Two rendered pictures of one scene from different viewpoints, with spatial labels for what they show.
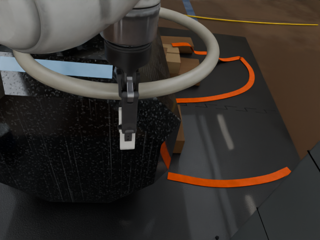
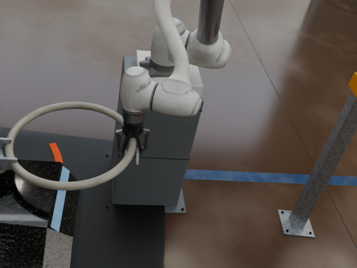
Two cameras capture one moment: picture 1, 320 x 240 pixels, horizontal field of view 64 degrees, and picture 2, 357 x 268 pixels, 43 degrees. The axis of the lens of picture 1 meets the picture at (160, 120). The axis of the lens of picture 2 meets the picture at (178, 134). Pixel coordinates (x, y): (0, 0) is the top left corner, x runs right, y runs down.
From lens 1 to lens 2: 1.68 m
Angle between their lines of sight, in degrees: 66
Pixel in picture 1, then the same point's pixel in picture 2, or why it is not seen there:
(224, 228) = (100, 201)
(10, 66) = (57, 224)
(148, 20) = not seen: hidden behind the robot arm
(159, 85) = not seen: hidden behind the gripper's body
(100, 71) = (65, 174)
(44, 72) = (123, 164)
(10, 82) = (66, 229)
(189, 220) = (91, 223)
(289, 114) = not seen: outside the picture
